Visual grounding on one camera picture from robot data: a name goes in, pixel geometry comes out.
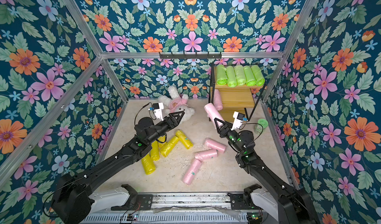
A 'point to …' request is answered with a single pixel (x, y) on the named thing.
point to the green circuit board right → (254, 217)
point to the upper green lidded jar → (258, 128)
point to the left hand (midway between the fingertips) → (183, 114)
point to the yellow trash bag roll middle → (164, 149)
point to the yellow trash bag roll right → (182, 138)
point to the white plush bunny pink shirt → (176, 103)
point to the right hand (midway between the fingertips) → (215, 119)
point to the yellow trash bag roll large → (148, 165)
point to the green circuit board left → (131, 217)
